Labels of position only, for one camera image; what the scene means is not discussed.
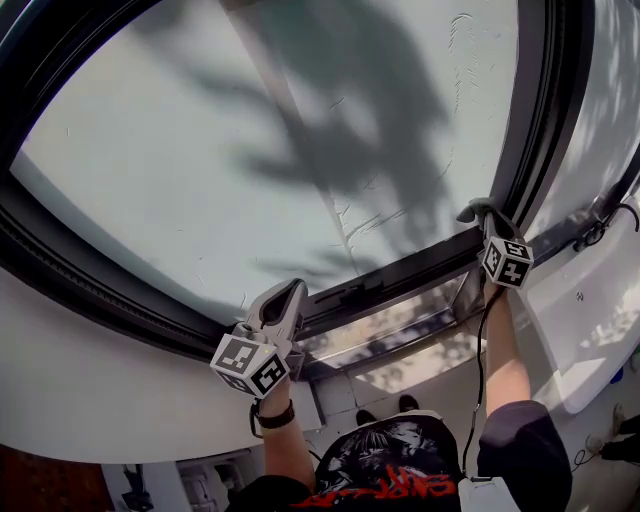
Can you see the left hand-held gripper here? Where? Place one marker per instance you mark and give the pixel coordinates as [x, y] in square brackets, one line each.
[250, 365]

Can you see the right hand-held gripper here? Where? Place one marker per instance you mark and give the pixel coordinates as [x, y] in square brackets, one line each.
[507, 262]

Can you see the grey cloth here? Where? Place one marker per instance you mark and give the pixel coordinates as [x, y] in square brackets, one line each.
[475, 207]

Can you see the frosted window glass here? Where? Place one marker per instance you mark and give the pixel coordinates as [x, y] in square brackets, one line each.
[150, 150]

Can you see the person's left forearm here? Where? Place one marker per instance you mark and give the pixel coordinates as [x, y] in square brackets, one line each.
[285, 450]

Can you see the person's right forearm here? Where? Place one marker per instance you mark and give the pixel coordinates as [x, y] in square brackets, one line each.
[507, 360]

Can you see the black wristwatch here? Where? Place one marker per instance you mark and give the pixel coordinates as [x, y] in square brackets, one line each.
[277, 419]

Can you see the small clear window pane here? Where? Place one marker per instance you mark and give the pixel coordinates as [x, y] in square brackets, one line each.
[390, 325]

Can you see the white plastic basin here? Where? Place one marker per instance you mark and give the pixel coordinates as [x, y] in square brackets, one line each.
[575, 325]

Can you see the person's black left shoe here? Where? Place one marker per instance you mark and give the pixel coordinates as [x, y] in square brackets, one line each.
[365, 418]

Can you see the person's black shoe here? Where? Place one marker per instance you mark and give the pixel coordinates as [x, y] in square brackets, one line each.
[365, 418]
[409, 404]

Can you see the person's black right shoe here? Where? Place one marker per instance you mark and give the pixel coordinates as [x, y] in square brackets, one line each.
[409, 404]

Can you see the person's black printed t-shirt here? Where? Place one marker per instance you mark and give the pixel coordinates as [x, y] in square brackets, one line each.
[390, 450]

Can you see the white storage rack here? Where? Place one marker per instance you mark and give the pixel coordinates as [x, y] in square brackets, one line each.
[210, 485]

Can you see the white waist-worn box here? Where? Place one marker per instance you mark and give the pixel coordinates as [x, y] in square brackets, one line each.
[485, 497]

